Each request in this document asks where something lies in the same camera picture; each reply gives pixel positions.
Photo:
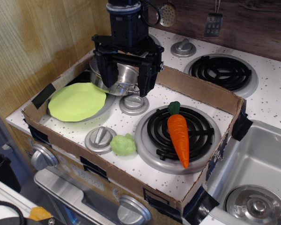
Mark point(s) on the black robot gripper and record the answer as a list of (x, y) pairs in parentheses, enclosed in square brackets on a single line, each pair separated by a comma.
[(128, 44)]

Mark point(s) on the oven dial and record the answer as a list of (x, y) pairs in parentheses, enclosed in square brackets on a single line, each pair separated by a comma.
[(132, 212), (42, 158)]

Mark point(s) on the steel pot lid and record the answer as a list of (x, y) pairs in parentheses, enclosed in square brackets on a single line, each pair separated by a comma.
[(254, 205)]

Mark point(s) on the light green plate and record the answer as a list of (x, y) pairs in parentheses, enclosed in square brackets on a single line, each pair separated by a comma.
[(76, 102)]

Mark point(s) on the silver knob centre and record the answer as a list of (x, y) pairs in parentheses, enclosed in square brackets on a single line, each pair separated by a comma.
[(133, 105)]

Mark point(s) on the silver knob front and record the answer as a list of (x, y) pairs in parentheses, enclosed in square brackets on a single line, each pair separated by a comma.
[(98, 140)]

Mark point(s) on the toy kitchen stove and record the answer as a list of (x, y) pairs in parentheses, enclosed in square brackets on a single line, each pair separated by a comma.
[(263, 105)]

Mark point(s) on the small steel pot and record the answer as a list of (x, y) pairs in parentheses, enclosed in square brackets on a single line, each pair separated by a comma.
[(127, 83)]

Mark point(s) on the black burner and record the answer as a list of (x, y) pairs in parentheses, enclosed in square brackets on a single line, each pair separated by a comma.
[(155, 147), (229, 72), (154, 39)]

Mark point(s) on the left oven dial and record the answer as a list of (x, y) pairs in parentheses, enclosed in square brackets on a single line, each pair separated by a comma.
[(42, 158)]

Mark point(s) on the hanging metal strainer spoon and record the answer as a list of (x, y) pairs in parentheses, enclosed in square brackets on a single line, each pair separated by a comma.
[(167, 13)]

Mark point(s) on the orange toy carrot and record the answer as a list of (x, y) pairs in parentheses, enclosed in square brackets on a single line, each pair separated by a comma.
[(178, 130)]

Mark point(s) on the oven door handle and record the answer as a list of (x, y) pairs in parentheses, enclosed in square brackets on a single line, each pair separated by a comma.
[(69, 195)]

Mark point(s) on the hanging metal spatula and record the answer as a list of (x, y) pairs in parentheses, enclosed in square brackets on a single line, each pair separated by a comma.
[(214, 22)]

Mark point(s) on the silver knob back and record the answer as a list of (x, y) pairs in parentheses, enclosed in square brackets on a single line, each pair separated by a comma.
[(183, 49)]

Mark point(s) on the back left black burner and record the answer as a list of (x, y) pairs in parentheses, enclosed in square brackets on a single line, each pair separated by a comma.
[(154, 39)]

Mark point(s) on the cardboard fence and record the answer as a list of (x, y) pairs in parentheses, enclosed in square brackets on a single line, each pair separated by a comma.
[(105, 178)]

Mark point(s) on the right oven dial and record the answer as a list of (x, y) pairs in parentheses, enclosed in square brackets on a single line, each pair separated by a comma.
[(132, 212)]

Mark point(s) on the back right black burner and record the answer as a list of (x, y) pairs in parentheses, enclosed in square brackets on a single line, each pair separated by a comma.
[(229, 72)]

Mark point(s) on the silver knob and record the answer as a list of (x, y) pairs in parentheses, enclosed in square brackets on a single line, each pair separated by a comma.
[(133, 105), (98, 140), (183, 49)]

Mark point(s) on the steel sink basin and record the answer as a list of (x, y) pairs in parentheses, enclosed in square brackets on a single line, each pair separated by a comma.
[(254, 160)]

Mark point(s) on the green toy lettuce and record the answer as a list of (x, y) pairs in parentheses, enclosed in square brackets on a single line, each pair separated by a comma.
[(123, 145)]

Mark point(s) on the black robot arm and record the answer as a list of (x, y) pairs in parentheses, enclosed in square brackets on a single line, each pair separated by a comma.
[(121, 5)]

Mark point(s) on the front right black burner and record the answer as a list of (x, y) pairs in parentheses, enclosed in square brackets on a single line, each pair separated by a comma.
[(155, 147)]

